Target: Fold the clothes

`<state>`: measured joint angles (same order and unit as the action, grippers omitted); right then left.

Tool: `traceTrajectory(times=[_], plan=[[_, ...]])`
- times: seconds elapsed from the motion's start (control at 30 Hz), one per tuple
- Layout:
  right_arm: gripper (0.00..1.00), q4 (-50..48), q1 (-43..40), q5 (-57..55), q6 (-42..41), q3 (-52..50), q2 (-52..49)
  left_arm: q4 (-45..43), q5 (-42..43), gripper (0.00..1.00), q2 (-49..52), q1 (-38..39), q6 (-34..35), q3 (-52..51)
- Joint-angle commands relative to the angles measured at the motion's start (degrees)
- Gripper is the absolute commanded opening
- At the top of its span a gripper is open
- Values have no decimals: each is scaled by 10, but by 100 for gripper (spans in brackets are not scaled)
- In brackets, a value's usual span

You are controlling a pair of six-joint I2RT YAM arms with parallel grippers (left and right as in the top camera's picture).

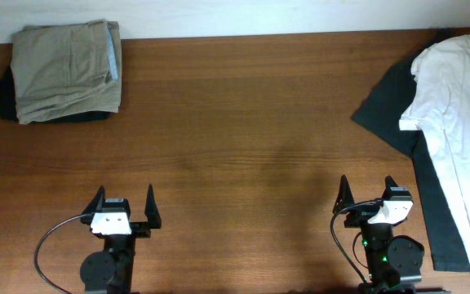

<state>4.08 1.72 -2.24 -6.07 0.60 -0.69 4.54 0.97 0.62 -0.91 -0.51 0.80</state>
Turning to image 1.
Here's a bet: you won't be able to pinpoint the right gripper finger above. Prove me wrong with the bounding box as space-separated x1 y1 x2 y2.
384 176 399 192
332 175 355 214

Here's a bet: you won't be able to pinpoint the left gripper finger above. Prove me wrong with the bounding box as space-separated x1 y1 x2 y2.
144 184 162 229
82 185 105 214

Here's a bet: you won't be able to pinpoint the white printed t-shirt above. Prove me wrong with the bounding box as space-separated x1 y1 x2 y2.
399 34 470 264

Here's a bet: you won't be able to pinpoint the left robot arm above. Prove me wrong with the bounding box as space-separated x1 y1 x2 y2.
80 185 162 294

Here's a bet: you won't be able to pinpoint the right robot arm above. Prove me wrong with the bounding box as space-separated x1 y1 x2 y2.
330 175 445 294

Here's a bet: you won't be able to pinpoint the dark green t-shirt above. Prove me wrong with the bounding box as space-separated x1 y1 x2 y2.
351 28 470 273

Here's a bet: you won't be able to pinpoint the folded khaki trousers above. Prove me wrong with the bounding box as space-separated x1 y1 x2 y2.
10 20 122 125

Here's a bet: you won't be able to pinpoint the folded black garment under trousers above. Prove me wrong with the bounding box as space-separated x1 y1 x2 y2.
0 66 111 123

